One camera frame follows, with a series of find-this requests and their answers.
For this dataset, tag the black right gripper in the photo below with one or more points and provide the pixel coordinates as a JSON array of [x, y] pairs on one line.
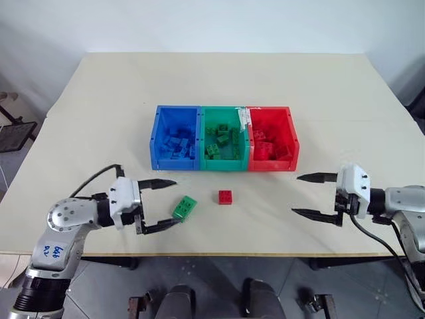
[[347, 204]]

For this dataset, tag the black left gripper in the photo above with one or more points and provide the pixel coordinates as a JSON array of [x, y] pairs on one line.
[[141, 219]]

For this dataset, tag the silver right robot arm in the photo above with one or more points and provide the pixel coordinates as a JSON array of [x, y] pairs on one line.
[[403, 201]]

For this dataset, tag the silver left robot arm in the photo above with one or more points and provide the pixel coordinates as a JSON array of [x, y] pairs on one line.
[[66, 216]]

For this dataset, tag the green toy brick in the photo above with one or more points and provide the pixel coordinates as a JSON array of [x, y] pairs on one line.
[[223, 140], [236, 152], [213, 151], [210, 131], [235, 136], [184, 206], [222, 129]]

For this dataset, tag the blue toy brick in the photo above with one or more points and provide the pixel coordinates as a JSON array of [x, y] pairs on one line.
[[166, 155], [192, 151], [184, 143], [180, 153], [170, 142]]

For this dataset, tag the red toy brick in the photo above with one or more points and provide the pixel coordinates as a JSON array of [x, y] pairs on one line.
[[259, 134], [225, 197], [264, 151]]

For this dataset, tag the blue plastic bin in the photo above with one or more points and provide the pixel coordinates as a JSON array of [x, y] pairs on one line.
[[176, 114]]

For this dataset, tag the red plastic bin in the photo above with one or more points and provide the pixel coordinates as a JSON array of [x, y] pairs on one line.
[[272, 116]]

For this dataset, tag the dark rounded shape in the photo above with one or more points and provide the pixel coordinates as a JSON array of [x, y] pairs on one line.
[[262, 299], [177, 302]]

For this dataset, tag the green plastic bin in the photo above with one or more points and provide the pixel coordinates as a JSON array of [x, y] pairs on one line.
[[216, 114]]

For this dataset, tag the white torn tape strip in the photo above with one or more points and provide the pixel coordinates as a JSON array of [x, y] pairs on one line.
[[244, 118]]

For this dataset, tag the black metal stand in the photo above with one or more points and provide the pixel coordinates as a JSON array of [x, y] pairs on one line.
[[15, 133]]

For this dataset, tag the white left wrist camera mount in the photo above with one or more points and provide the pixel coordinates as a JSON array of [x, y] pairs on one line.
[[124, 196]]

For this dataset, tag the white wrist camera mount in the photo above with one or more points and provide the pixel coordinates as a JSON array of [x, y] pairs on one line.
[[124, 196], [355, 181]]

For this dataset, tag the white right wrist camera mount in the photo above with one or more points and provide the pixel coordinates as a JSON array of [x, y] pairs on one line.
[[355, 181]]

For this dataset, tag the black table frame bar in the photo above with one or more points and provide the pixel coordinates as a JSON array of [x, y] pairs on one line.
[[113, 262], [355, 262]]

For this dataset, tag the rusty metal bracket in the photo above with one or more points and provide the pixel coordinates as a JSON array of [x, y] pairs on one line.
[[137, 305], [318, 305]]

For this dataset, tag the dark object at wall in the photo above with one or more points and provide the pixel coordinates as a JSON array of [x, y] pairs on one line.
[[418, 103]]

